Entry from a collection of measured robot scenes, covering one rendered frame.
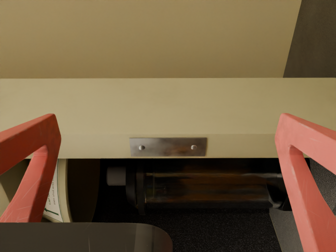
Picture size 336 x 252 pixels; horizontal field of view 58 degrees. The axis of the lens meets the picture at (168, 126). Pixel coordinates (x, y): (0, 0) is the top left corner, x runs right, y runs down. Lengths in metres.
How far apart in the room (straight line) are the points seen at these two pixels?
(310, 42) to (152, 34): 0.31
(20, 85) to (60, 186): 0.12
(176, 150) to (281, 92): 0.14
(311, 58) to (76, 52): 0.48
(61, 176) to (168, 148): 0.15
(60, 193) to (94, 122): 0.12
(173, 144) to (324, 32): 0.38
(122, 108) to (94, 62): 0.42
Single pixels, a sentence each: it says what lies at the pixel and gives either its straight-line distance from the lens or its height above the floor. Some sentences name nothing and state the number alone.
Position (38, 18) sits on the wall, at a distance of 0.72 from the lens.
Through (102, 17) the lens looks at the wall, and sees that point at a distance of 0.69.
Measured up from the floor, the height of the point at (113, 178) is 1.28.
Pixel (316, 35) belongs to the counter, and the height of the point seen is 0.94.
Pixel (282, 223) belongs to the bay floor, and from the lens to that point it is 0.54.
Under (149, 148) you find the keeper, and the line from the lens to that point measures 0.28.
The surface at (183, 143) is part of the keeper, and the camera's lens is 0.28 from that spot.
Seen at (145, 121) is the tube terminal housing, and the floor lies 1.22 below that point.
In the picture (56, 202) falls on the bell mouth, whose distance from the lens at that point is 0.39.
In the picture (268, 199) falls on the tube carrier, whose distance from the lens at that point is 0.43.
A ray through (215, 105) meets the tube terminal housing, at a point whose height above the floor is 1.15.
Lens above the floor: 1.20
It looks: level
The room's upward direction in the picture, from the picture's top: 90 degrees counter-clockwise
